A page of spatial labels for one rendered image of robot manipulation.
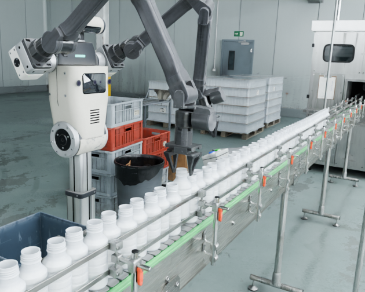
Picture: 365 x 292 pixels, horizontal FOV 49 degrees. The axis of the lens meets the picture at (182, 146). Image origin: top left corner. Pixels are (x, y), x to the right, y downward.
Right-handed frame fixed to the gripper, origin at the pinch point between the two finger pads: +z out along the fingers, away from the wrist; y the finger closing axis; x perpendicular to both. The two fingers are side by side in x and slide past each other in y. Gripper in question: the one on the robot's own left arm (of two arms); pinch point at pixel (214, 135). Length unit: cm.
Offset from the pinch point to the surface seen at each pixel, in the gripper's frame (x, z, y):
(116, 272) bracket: -19, 21, -106
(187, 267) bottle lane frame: -13, 36, -69
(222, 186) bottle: -16.7, 18.0, -37.9
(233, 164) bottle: -17.8, 12.2, -25.7
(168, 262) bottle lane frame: -16, 30, -81
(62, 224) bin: 32, 15, -75
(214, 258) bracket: -19, 37, -60
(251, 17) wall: 272, -259, 961
